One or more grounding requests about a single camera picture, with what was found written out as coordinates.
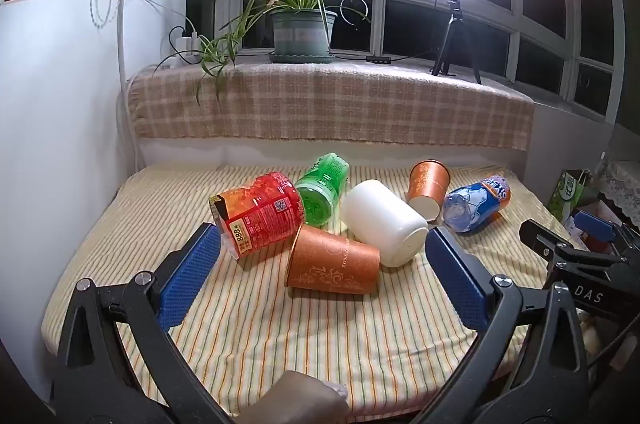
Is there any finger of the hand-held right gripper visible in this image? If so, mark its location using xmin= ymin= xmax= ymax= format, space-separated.
xmin=519 ymin=219 xmax=629 ymax=277
xmin=573 ymin=211 xmax=640 ymax=255

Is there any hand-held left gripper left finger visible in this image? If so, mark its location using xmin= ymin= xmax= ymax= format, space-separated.
xmin=50 ymin=222 xmax=236 ymax=424

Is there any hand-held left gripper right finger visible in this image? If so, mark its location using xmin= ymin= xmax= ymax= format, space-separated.
xmin=410 ymin=226 xmax=594 ymax=424

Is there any orange patterned paper cup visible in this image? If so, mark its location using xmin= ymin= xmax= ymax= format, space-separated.
xmin=406 ymin=160 xmax=452 ymax=222
xmin=285 ymin=224 xmax=382 ymax=295

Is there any red labelled clear cup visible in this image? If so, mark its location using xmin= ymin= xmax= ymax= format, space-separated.
xmin=209 ymin=172 xmax=307 ymax=259

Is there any white plastic cup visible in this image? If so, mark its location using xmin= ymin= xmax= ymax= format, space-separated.
xmin=340 ymin=179 xmax=430 ymax=267

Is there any green paper bag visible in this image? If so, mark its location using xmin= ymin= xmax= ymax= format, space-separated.
xmin=547 ymin=170 xmax=591 ymax=225

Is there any white lace cloth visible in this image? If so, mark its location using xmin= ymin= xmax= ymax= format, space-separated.
xmin=600 ymin=160 xmax=640 ymax=225

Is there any blue Fanta bottle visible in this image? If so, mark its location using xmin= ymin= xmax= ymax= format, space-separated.
xmin=442 ymin=175 xmax=512 ymax=233

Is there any striped yellow bed sheet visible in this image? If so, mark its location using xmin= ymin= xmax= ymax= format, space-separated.
xmin=42 ymin=164 xmax=588 ymax=422

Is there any green plastic bottle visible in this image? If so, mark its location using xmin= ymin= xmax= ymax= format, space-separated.
xmin=294 ymin=153 xmax=350 ymax=227

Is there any plaid orange cloth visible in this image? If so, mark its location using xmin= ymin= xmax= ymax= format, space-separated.
xmin=126 ymin=62 xmax=535 ymax=152

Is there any white power strip with plugs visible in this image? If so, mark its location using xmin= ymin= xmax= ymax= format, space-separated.
xmin=170 ymin=31 xmax=201 ymax=67

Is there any black tripod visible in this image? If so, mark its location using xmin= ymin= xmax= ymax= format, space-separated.
xmin=431 ymin=0 xmax=483 ymax=85

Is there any green pot saucer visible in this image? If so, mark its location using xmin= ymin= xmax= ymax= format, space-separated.
xmin=268 ymin=50 xmax=335 ymax=64

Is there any green flower pot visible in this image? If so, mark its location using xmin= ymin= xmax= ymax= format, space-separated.
xmin=270 ymin=10 xmax=338 ymax=54

